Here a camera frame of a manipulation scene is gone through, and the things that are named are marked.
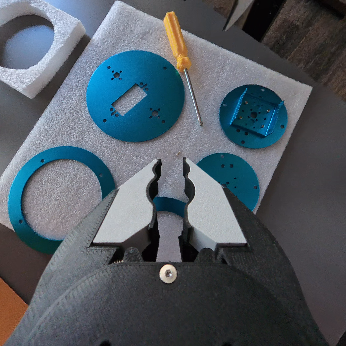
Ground white foam sheet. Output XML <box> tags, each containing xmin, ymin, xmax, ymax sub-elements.
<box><xmin>0</xmin><ymin>0</ymin><xmax>313</xmax><ymax>230</ymax></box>

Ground blue disc small holes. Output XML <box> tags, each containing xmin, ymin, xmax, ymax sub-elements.
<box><xmin>196</xmin><ymin>153</ymin><xmax>260</xmax><ymax>212</ymax></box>

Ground white foam block round hole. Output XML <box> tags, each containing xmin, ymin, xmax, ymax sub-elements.
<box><xmin>0</xmin><ymin>0</ymin><xmax>85</xmax><ymax>99</ymax></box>

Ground blue disc rectangular slot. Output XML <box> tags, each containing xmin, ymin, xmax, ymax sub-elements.
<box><xmin>86</xmin><ymin>50</ymin><xmax>185</xmax><ymax>143</ymax></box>

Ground orange cardboard box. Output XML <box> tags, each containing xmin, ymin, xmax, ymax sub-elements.
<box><xmin>0</xmin><ymin>278</ymin><xmax>29</xmax><ymax>346</ymax></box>

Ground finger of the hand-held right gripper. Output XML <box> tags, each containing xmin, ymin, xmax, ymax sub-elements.
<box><xmin>222</xmin><ymin>0</ymin><xmax>256</xmax><ymax>31</ymax></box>

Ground grey desk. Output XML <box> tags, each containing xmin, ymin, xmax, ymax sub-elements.
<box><xmin>0</xmin><ymin>0</ymin><xmax>346</xmax><ymax>346</ymax></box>

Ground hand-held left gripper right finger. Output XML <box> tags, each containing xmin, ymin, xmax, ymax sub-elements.
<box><xmin>183</xmin><ymin>157</ymin><xmax>248</xmax><ymax>257</ymax></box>

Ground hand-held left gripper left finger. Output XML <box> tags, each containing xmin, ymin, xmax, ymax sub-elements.
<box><xmin>91</xmin><ymin>158</ymin><xmax>163</xmax><ymax>254</ymax></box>

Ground blue metal ring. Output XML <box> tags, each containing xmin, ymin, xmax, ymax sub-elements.
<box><xmin>8</xmin><ymin>146</ymin><xmax>117</xmax><ymax>255</ymax></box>
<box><xmin>153</xmin><ymin>197</ymin><xmax>190</xmax><ymax>218</ymax></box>

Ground blue disc square bracket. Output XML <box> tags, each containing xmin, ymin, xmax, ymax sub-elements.
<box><xmin>219</xmin><ymin>84</ymin><xmax>288</xmax><ymax>149</ymax></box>

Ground yellow screwdriver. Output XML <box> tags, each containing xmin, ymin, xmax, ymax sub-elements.
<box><xmin>163</xmin><ymin>11</ymin><xmax>204</xmax><ymax>127</ymax></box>

